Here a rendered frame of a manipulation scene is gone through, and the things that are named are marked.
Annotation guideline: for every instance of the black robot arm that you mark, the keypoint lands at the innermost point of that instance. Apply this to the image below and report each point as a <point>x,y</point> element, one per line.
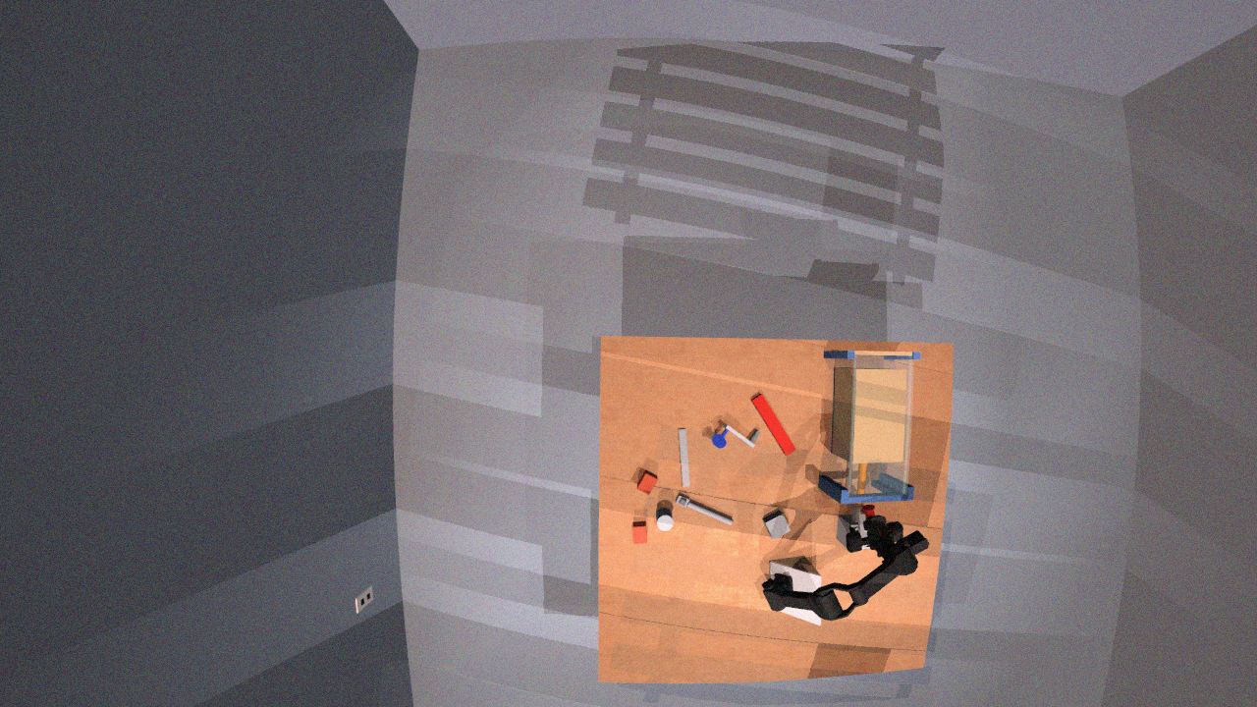
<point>899,559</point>

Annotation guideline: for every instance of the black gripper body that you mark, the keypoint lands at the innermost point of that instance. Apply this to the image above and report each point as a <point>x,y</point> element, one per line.
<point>854,540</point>

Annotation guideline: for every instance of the grey flat bar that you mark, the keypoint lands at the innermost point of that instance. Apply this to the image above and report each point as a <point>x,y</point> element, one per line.
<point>684,457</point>

